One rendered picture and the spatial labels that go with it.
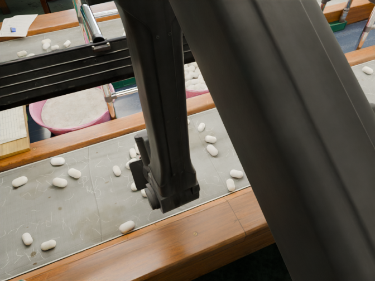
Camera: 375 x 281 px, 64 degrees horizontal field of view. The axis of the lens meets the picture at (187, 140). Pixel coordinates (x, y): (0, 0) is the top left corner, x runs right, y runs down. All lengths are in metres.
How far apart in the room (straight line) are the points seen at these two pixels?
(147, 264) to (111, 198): 0.21
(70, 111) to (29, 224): 0.39
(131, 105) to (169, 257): 0.60
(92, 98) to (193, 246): 0.62
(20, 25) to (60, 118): 0.57
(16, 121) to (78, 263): 0.49
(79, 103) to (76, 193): 0.35
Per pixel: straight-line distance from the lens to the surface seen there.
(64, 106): 1.08
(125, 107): 1.11
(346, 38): 1.62
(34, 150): 0.94
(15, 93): 0.63
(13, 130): 1.00
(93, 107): 1.05
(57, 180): 0.86
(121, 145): 0.90
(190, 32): 0.16
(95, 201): 0.82
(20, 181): 0.90
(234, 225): 0.74
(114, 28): 1.42
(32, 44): 1.42
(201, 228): 0.73
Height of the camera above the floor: 1.43
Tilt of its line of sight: 50 degrees down
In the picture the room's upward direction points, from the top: straight up
